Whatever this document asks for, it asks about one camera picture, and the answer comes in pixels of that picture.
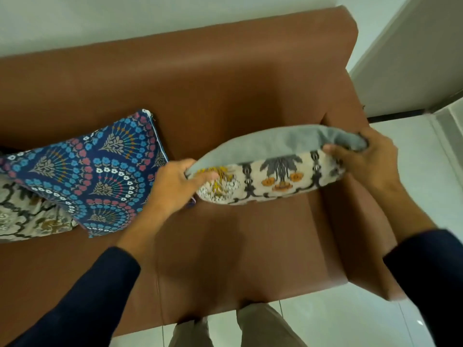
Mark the person's right forearm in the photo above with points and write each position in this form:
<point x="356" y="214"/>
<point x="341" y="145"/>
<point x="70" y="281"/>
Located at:
<point x="434" y="271"/>

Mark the brown leather sofa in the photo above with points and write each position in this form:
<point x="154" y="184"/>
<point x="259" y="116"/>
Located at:
<point x="217" y="86"/>

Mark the white door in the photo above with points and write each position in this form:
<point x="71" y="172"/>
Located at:
<point x="416" y="68"/>

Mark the grey-backed cream floral cushion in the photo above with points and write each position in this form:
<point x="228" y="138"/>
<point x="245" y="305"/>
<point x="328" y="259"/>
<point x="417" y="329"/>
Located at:
<point x="275" y="169"/>
<point x="25" y="216"/>

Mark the person's left forearm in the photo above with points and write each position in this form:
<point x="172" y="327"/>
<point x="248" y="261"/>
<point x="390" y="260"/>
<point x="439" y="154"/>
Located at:
<point x="83" y="296"/>

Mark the person's beige trousers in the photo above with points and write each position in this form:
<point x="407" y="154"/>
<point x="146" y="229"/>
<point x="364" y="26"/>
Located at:
<point x="264" y="328"/>

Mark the blue cushion with patterned side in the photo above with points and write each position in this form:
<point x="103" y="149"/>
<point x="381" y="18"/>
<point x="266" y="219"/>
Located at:
<point x="108" y="169"/>

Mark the person's right hand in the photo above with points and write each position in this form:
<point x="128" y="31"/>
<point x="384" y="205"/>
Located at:
<point x="376" y="166"/>

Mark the person's left hand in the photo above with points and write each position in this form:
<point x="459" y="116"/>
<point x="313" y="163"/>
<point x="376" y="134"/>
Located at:
<point x="170" y="191"/>

